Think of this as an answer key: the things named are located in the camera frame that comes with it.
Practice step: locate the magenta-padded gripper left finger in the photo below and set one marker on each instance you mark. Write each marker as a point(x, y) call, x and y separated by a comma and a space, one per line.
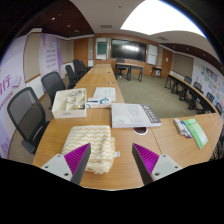
point(58, 165)

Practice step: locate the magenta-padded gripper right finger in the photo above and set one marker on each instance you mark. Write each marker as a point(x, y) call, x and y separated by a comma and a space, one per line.
point(163, 165)

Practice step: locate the cream zigzag striped towel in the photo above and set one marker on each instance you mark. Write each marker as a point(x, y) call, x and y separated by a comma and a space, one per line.
point(95, 136)

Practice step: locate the white marker pen pack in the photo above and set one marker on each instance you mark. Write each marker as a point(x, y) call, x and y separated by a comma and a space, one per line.
point(181, 127)

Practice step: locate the green booklet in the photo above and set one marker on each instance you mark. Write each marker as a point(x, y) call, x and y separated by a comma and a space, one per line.
point(196, 131)

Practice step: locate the large flat white box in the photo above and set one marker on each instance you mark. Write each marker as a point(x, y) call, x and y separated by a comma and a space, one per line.
point(130, 115)

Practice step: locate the white open cardboard box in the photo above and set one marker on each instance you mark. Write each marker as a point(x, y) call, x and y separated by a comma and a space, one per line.
point(63, 105)

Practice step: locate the black mesh office chair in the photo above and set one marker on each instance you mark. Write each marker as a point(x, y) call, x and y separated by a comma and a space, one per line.
point(26, 113)
point(51, 83)

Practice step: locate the white blue small package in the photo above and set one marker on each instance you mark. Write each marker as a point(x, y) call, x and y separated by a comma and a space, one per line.
point(98, 104)

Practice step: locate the curved row of wooden desks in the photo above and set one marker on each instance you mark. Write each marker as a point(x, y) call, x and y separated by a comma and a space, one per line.
point(186, 87)

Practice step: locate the group of black side chairs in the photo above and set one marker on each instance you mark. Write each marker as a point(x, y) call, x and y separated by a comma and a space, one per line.
point(208, 96)

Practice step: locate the white printed paper sheet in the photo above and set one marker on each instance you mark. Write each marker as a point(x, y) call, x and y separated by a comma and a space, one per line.
point(105, 92)

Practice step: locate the row of black office chairs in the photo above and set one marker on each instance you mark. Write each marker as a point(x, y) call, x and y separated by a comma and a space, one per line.
point(71, 73)

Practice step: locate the small dark side table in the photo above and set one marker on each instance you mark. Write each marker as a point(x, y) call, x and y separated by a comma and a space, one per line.
point(156, 68)

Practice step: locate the brown wooden door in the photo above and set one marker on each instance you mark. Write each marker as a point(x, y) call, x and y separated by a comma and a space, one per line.
point(81, 51)
point(166, 63)

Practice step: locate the wooden desk with black legs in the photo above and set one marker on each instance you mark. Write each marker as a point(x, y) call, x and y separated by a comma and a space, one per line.
point(131, 65)

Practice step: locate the ceiling air vent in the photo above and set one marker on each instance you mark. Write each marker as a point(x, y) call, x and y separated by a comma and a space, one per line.
point(106, 26)

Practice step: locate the large bright ceiling light panel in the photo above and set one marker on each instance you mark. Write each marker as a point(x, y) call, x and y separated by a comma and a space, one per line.
point(160, 16)

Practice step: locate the wide purple white wall banner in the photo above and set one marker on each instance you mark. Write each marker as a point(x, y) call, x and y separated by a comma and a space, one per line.
point(10, 83)

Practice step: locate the colourful wall poster display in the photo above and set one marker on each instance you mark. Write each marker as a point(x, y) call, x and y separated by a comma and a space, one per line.
point(210, 78)

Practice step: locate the narrow purple wall banner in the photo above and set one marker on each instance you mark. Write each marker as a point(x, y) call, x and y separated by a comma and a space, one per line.
point(50, 53)

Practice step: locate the large black wall screen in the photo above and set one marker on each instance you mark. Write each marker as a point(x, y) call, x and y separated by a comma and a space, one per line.
point(128, 50)

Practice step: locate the green and white wall board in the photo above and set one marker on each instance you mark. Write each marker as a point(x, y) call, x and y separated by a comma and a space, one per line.
point(101, 48)

